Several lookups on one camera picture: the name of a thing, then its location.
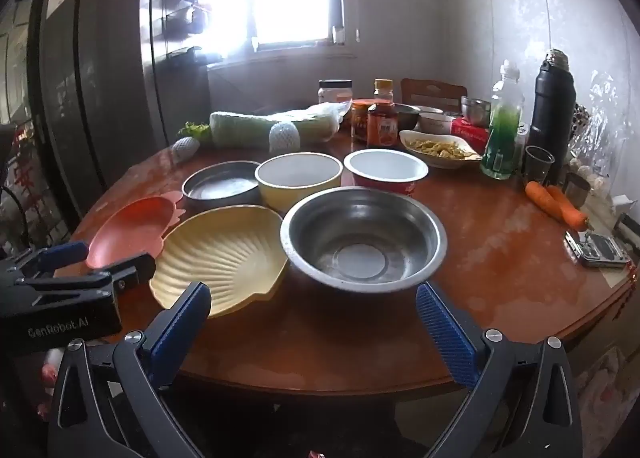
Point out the clear bottle green liquid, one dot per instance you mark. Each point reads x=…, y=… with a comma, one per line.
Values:
x=502, y=138

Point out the red carton box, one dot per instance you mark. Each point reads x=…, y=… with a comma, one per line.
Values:
x=470, y=133

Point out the clear jar black lid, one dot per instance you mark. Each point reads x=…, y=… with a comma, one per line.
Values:
x=335, y=91

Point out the clear plastic bag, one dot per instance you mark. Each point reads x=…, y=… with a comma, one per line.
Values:
x=607, y=113

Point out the carrot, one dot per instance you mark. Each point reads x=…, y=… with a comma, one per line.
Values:
x=570, y=210
x=540, y=195

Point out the clear glass cup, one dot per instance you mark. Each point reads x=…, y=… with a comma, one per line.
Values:
x=538, y=166

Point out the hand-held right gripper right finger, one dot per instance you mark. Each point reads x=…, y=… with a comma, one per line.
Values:
x=445, y=338

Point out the garlic bulbs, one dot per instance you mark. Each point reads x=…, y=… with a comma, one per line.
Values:
x=592, y=177

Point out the amber sauce bottle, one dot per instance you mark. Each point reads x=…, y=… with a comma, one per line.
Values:
x=382, y=128

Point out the fruit in white foam net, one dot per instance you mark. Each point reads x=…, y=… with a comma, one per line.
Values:
x=285, y=137
x=185, y=148

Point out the red sauce jar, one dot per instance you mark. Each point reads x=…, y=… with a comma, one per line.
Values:
x=360, y=121

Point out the green leafy celery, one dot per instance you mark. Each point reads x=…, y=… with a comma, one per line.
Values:
x=195, y=131

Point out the round steel plate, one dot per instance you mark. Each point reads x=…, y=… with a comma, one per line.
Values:
x=220, y=185

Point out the white charger plug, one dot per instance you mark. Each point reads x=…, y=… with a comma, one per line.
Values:
x=622, y=204

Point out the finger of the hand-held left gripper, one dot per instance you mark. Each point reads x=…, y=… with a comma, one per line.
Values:
x=60, y=253
x=130, y=270

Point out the black thermos flask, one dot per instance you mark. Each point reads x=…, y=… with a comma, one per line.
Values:
x=552, y=113

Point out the yellow bowl white inside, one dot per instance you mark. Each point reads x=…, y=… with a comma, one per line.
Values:
x=295, y=173

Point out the large steel bowl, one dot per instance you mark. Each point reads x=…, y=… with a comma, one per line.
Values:
x=360, y=238

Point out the small white patterned bowl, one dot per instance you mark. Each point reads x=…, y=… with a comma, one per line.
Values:
x=436, y=123

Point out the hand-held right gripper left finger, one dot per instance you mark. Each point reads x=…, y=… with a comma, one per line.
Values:
x=186, y=320

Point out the small steel cup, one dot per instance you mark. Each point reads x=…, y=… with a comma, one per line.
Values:
x=577, y=190

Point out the grey refrigerator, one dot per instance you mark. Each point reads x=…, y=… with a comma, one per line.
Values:
x=100, y=88

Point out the small jar on windowsill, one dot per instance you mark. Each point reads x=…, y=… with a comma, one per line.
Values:
x=338, y=35

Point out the orange plastic plate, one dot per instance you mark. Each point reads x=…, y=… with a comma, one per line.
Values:
x=130, y=225

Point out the wooden chair carved back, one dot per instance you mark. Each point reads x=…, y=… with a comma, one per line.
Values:
x=432, y=91

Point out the steel mug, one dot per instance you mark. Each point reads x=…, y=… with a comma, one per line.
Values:
x=476, y=111

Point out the digital kitchen scale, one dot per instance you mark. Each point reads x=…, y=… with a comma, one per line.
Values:
x=597, y=248

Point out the small steel bowl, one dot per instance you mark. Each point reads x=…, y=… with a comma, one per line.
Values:
x=407, y=114

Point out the yellow shell-shaped plate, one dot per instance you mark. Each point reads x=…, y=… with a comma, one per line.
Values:
x=225, y=258

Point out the white dish with food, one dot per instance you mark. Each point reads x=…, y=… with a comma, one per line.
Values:
x=440, y=148

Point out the red and white paper bowl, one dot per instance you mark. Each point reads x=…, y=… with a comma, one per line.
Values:
x=385, y=168

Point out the napa cabbage in plastic wrap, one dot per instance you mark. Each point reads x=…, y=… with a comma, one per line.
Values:
x=250, y=126

